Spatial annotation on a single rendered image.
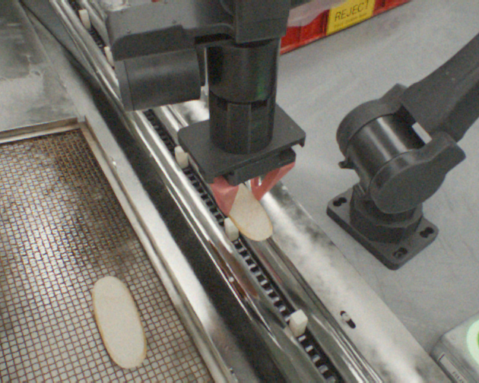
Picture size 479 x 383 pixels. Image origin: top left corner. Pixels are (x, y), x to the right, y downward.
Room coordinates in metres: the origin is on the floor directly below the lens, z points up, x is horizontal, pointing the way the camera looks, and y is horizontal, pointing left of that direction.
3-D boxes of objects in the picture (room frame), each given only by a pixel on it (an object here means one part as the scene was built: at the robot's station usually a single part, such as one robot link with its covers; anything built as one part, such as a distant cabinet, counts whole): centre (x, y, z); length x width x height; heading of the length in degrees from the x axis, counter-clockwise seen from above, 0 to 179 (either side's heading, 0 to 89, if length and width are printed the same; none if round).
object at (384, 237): (0.38, -0.18, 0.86); 0.12 x 0.09 x 0.08; 37
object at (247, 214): (0.33, 0.00, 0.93); 0.10 x 0.04 x 0.01; 30
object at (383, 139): (0.37, -0.16, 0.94); 0.09 x 0.05 x 0.10; 107
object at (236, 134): (0.33, 0.00, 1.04); 0.10 x 0.07 x 0.07; 120
